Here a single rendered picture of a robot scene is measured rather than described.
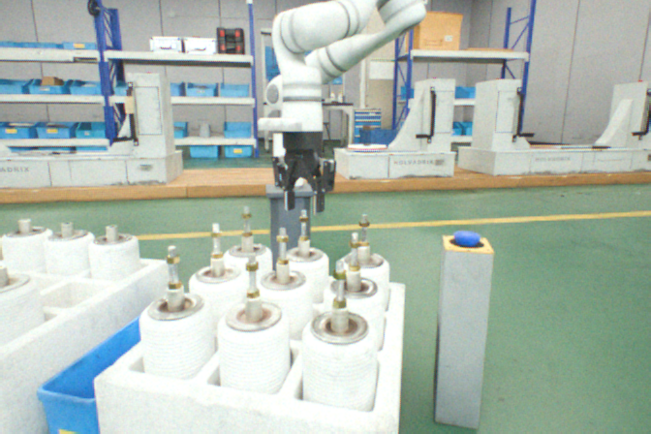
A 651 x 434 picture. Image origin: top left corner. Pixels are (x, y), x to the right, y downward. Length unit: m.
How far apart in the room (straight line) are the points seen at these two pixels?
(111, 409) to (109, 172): 2.29
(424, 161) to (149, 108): 1.94
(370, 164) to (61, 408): 2.35
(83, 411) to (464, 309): 0.59
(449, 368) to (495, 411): 0.15
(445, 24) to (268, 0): 4.51
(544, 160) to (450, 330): 2.83
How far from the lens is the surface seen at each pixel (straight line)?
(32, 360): 0.78
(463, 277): 0.64
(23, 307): 0.79
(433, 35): 5.95
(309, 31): 0.66
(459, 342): 0.70
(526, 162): 3.33
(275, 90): 1.13
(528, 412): 0.86
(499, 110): 3.23
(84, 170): 2.87
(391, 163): 2.80
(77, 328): 0.83
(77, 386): 0.81
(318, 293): 0.73
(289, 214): 1.15
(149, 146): 2.80
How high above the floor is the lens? 0.51
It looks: 11 degrees down
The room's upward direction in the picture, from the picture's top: straight up
